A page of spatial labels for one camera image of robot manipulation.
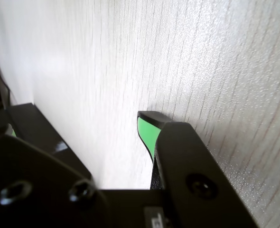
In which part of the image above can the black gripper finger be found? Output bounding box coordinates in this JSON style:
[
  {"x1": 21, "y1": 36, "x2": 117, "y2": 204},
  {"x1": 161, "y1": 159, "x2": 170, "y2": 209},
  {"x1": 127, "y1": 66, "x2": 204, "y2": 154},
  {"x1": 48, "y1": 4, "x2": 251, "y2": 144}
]
[
  {"x1": 137, "y1": 110, "x2": 260, "y2": 228},
  {"x1": 0, "y1": 123, "x2": 107, "y2": 228}
]

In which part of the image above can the black cardboard box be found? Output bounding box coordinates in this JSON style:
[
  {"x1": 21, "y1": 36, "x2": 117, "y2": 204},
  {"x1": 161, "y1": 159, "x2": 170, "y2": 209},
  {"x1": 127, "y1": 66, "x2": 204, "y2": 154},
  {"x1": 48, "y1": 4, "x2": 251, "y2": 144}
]
[{"x1": 6, "y1": 103, "x2": 93, "y2": 178}]

